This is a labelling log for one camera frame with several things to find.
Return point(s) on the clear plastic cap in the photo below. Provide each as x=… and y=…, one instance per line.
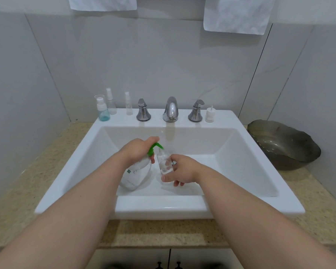
x=99, y=98

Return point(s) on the black cabinet knob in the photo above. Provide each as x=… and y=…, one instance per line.
x=159, y=266
x=178, y=266

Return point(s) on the white cabinet doors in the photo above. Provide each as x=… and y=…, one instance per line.
x=162, y=259

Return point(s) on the clear spray bottle white cap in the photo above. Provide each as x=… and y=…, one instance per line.
x=111, y=102

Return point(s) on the teal spray bottle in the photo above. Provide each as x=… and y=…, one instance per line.
x=103, y=110

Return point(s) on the slim clear spray bottle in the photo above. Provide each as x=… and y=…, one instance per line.
x=128, y=105

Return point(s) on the person's right hand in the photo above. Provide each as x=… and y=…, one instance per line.
x=184, y=170

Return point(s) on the dark glass bowl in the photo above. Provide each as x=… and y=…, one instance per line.
x=282, y=145

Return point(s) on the white hanging towel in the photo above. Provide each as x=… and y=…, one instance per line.
x=102, y=3
x=236, y=15

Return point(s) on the person's left thumb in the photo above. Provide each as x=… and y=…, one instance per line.
x=151, y=157

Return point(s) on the small clear plastic bottle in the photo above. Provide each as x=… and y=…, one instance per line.
x=164, y=163

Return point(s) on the person's right forearm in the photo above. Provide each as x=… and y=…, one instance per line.
x=266, y=221

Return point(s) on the person's left hand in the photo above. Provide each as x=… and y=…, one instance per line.
x=135, y=151

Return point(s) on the white ceramic sink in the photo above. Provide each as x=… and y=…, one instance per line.
x=168, y=165

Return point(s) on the person's right thumb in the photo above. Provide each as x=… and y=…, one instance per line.
x=169, y=177

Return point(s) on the white pump cap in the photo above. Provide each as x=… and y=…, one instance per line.
x=210, y=114

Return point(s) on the chrome faucet spout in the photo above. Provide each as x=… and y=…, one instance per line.
x=170, y=110

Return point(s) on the clear pump bottle green nozzle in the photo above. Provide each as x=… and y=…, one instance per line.
x=137, y=173

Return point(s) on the person's left forearm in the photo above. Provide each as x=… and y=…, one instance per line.
x=64, y=215

